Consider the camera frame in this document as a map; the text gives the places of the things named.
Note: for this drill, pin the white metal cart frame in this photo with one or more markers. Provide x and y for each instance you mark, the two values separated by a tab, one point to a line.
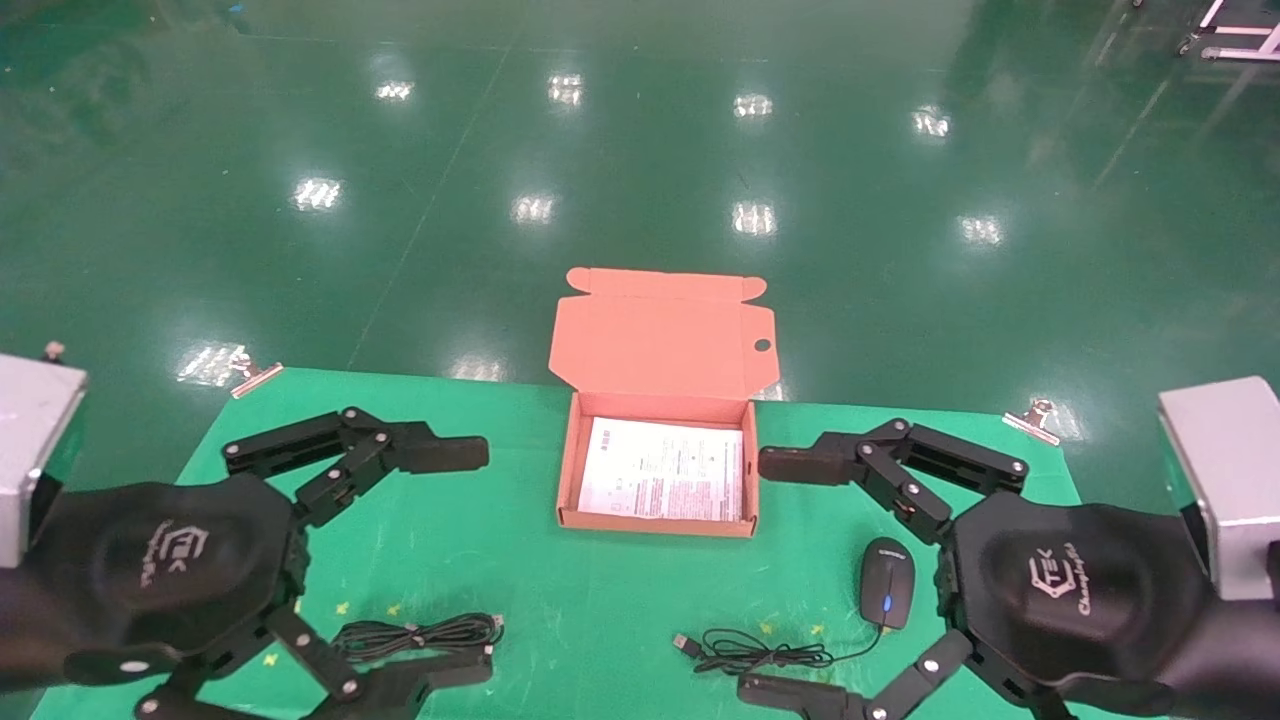
1245	52

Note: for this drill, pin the silver binder clip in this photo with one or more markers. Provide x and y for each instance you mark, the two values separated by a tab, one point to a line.
1030	425
255	378

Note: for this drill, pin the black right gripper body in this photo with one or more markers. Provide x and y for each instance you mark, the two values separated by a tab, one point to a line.
1070	590

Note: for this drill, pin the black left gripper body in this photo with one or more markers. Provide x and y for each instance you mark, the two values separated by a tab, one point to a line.
150	570

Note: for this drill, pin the white printed instruction sheet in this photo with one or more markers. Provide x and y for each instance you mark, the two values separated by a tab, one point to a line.
660	470

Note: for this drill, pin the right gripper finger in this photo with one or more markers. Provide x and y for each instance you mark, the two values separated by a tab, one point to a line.
800	695
800	463

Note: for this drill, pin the green table mat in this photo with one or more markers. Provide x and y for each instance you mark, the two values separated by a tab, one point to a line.
520	580

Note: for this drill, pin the orange cardboard box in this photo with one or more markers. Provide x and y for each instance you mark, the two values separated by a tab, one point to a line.
660	340

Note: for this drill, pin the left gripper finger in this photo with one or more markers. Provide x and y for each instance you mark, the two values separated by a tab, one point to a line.
400	690
430	452

